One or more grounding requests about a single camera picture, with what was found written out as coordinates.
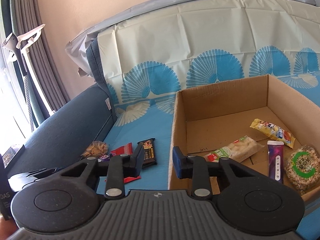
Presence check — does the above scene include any grey curtain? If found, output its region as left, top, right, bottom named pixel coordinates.
left=1, top=0, right=70, bottom=128

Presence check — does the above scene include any dark blue sofa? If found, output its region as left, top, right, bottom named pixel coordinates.
left=7, top=38, right=118, bottom=181

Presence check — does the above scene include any purple pink snack stick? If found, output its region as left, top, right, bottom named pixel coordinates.
left=267, top=140, right=284, bottom=183

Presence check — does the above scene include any yellow snack packet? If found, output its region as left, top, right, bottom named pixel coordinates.
left=250, top=119, right=296, bottom=148

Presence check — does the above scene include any brown cardboard box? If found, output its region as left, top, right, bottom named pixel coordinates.
left=167, top=74, right=320, bottom=203

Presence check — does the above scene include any round nut cake green label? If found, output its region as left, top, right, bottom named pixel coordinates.
left=284, top=145, right=319, bottom=194

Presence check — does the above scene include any dark chocolate bar wrapper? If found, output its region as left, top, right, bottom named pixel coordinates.
left=137, top=138, right=157, bottom=168

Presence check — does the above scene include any red snack bar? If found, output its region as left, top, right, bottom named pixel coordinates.
left=105, top=142, right=142, bottom=184

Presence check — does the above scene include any white floor stand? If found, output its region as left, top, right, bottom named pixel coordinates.
left=2, top=24, right=55, bottom=133

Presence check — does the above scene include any clear bag of nut snacks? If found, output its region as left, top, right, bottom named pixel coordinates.
left=81, top=141, right=108, bottom=158

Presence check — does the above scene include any rice cake packet green label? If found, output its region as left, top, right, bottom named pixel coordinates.
left=204, top=136, right=264, bottom=163

